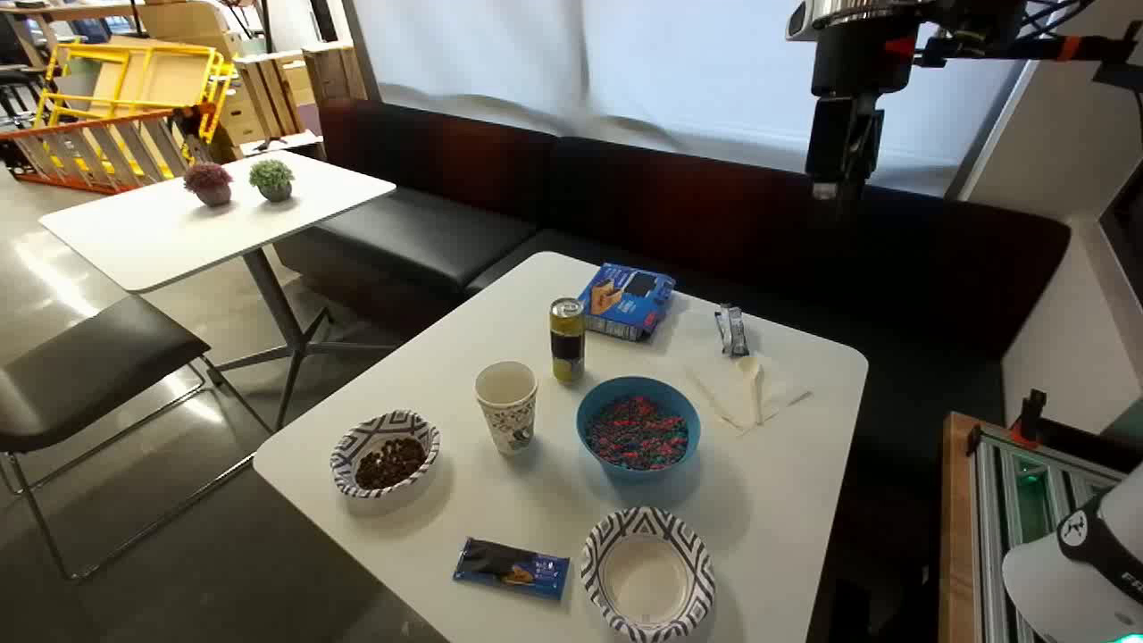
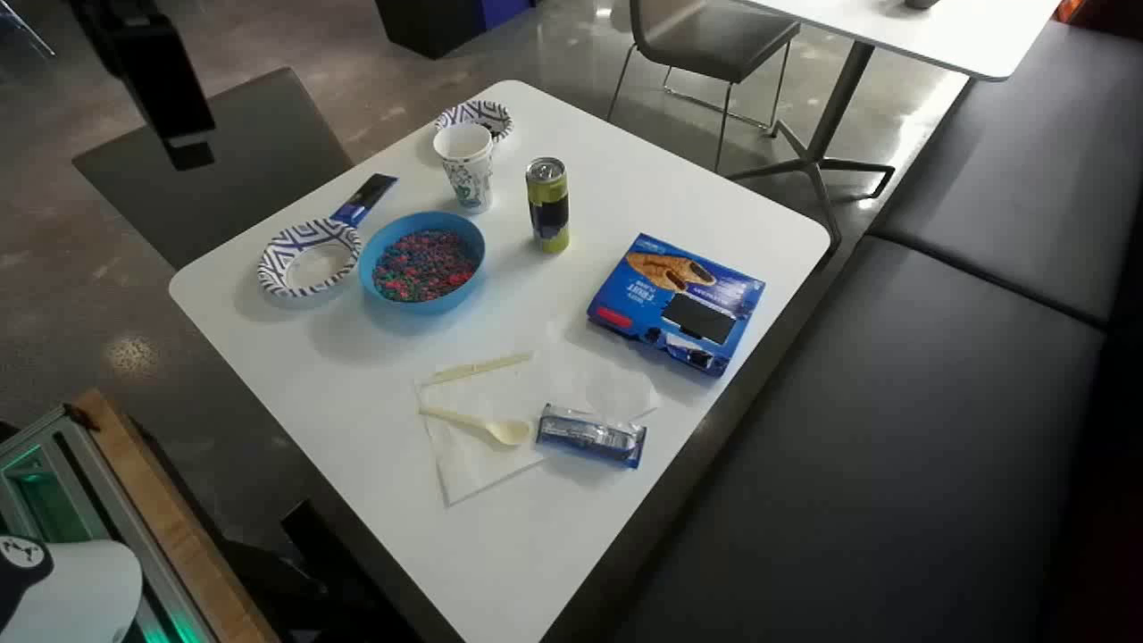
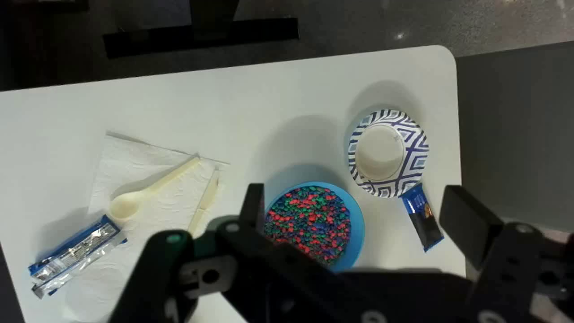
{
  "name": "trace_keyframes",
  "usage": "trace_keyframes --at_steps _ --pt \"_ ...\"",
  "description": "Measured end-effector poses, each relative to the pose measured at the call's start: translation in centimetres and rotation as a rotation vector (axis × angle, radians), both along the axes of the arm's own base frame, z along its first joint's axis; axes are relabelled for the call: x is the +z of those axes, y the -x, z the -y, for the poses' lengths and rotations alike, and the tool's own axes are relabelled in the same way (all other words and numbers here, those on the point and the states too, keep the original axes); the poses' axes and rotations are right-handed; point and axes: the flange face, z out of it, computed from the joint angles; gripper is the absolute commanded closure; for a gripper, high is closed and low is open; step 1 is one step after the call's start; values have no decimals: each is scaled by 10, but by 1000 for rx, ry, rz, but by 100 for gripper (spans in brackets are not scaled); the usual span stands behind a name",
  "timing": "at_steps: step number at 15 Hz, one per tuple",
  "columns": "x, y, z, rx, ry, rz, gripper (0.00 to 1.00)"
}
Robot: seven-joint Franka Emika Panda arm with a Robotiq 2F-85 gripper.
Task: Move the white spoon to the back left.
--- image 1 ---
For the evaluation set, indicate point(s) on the white paper cup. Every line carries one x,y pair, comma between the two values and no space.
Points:
506,396

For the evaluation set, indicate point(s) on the yellow metal frame cart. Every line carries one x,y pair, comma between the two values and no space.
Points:
131,75

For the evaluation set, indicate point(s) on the white square main table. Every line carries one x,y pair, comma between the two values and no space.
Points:
759,497

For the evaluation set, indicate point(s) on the white plastic spoon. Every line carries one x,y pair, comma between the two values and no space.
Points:
754,388

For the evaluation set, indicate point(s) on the green ball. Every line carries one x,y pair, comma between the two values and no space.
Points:
272,178

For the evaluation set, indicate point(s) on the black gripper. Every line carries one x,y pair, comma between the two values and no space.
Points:
843,145

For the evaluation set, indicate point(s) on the silver blue wrapped snack bar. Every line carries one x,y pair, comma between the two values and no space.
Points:
731,334

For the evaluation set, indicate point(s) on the black chair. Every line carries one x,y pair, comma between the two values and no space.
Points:
85,371

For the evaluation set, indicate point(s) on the wooden aluminium frame stand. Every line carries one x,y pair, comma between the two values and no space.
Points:
997,495

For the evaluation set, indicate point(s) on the dark red ball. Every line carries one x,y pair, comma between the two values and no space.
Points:
208,178

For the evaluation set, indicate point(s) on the blue cookie box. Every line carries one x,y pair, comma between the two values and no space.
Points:
628,302

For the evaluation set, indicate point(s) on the blue bowl with candies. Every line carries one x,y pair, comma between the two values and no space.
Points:
636,427

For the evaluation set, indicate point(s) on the empty patterned paper bowl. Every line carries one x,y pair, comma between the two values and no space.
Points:
647,576

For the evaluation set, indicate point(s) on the patterned bowl with dark food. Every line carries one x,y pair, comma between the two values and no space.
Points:
383,460

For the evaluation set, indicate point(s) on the white side table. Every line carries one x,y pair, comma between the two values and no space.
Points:
163,233

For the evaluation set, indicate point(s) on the white paper napkin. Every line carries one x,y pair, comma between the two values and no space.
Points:
723,384

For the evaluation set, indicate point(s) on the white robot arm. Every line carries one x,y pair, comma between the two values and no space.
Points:
870,48

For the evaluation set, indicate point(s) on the yellow black drink can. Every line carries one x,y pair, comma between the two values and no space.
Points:
565,337

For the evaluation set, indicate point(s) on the dark bench sofa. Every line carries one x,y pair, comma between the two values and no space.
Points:
929,290

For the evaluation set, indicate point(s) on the dark blue snack packet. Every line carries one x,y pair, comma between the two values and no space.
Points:
515,568

